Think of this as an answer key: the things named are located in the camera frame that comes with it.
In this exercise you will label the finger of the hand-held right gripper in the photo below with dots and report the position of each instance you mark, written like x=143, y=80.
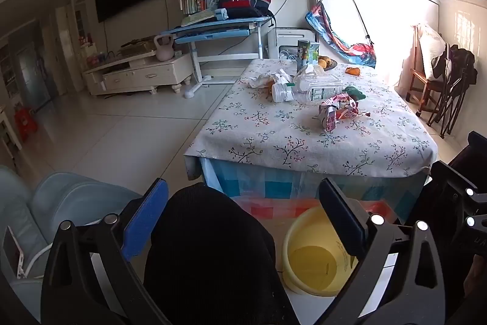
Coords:
x=456, y=188
x=480, y=146

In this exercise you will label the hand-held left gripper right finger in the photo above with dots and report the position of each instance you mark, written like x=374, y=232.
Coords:
x=342, y=218

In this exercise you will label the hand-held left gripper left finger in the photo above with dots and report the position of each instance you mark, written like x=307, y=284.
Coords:
x=146, y=218

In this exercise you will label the yellow plastic bin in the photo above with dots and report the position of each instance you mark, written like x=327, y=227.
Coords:
x=312, y=264

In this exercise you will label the crushed red white carton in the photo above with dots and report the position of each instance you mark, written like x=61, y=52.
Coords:
x=336, y=113

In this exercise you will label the green wrapper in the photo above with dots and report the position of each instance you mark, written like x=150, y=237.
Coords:
x=355, y=92

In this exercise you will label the clear plastic bottle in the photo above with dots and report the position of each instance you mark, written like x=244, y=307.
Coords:
x=321, y=89

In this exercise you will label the white pill bottle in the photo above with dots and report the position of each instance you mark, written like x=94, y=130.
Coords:
x=283, y=93

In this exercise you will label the orange peel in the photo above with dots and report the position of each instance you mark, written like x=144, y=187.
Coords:
x=353, y=71

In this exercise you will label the clear plastic bag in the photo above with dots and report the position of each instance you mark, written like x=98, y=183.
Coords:
x=310, y=72

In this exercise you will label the white tissue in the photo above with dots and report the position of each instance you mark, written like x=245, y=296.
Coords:
x=262, y=80

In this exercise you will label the green juice carton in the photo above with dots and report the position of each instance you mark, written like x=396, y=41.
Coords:
x=306, y=52

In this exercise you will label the black folding chair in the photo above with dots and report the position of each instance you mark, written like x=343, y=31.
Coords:
x=449, y=108

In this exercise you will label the person's left trouser leg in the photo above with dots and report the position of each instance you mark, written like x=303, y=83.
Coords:
x=209, y=252

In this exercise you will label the blue checked tablecloth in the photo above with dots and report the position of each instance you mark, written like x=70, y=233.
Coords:
x=274, y=188

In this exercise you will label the black jacket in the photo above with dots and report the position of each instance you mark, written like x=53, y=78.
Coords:
x=462, y=66

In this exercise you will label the light blue sofa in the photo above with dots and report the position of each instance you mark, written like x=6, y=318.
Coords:
x=64, y=195

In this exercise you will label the floral white tablecloth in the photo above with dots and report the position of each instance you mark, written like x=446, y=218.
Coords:
x=304, y=142

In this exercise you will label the wooden chair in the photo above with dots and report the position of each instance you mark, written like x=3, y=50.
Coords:
x=416, y=79

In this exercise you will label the white pillow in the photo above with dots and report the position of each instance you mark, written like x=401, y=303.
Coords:
x=432, y=47

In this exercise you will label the white television stand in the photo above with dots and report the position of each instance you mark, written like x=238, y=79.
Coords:
x=144, y=75

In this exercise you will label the red plastic stool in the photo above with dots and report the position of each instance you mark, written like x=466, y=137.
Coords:
x=26, y=121

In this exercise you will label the dark fruit bowl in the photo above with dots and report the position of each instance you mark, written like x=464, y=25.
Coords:
x=331, y=64

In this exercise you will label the yellow fruit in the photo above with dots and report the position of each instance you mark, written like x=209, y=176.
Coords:
x=322, y=63

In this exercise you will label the brown box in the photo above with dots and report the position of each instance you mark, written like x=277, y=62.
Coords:
x=137, y=48

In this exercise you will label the white cabinet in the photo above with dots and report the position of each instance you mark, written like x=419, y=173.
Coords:
x=380, y=5

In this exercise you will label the blue study desk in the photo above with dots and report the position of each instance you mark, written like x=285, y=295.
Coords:
x=213, y=26

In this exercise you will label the open book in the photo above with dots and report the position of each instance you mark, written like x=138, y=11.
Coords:
x=198, y=18

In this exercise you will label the small blue box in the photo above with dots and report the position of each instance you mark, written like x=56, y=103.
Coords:
x=221, y=13

